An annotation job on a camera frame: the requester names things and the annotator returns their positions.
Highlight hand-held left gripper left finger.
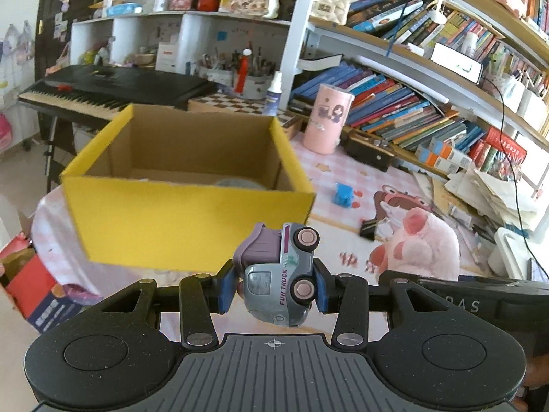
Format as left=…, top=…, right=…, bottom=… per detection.
left=98, top=260, right=240, bottom=350

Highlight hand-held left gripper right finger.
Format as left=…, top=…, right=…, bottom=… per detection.
left=315, top=258, right=434, bottom=346

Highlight grey purple toy truck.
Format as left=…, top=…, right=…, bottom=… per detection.
left=234, top=222, right=323, bottom=329

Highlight yellow cardboard box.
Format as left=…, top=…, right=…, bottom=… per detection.
left=60, top=103, right=317, bottom=272

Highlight white storage box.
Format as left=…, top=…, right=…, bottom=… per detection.
left=488, top=227, right=535, bottom=281

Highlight pink plush toy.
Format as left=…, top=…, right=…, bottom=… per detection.
left=368, top=207, right=462, bottom=283

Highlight black binder clip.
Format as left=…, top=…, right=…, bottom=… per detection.
left=359, top=218, right=389, bottom=241

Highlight small blue toy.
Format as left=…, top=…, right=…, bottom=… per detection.
left=333, top=182, right=355, bottom=209

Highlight stack of papers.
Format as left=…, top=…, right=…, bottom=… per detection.
left=443, top=167, right=542, bottom=233

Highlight black case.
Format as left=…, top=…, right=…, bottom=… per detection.
left=342, top=130, right=396, bottom=173

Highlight orange white boxes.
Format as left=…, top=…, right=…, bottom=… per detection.
left=413, top=141, right=473, bottom=171

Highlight red book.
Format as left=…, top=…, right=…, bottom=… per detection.
left=469, top=128, right=529, bottom=182

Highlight blue box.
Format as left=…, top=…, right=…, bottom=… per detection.
left=25, top=294, right=96, bottom=334

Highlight pink cartoon canister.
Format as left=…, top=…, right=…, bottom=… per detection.
left=302, top=83, right=355, bottom=156

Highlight wooden chessboard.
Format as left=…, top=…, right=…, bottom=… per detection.
left=187, top=92, right=302, bottom=130

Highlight row of books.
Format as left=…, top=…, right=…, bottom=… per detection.
left=347, top=0, right=507, bottom=59
left=522, top=0, right=549, bottom=36
left=291, top=62, right=486, bottom=169

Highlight white spray bottle blue label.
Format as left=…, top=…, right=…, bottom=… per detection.
left=263, top=71, right=284, bottom=117

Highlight white pen holders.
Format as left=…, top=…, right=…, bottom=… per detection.
left=484, top=72, right=549, bottom=135

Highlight pen holder with pens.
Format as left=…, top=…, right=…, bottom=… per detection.
left=234, top=47, right=276, bottom=100

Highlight red bottle white cap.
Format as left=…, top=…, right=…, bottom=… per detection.
left=237, top=49, right=252, bottom=94

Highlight black keyboard stand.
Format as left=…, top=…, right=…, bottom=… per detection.
left=42, top=111, right=61, bottom=178

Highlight black electronic keyboard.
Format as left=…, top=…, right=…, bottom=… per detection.
left=17, top=64, right=219, bottom=122

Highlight white digital clock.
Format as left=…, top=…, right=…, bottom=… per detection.
left=431, top=42, right=484, bottom=85

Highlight white box red label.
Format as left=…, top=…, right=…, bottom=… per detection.
left=155, top=40, right=179, bottom=75

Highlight wooden bookshelf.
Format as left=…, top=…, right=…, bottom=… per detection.
left=283, top=0, right=549, bottom=192

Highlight white shelf unit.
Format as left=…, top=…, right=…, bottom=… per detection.
left=70, top=10, right=297, bottom=96

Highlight white pearl handbag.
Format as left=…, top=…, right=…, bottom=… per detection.
left=311, top=0, right=351, bottom=27

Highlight blue tissue pack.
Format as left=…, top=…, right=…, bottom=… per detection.
left=102, top=3, right=143, bottom=17

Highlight black cable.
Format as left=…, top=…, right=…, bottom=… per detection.
left=484, top=76, right=538, bottom=285

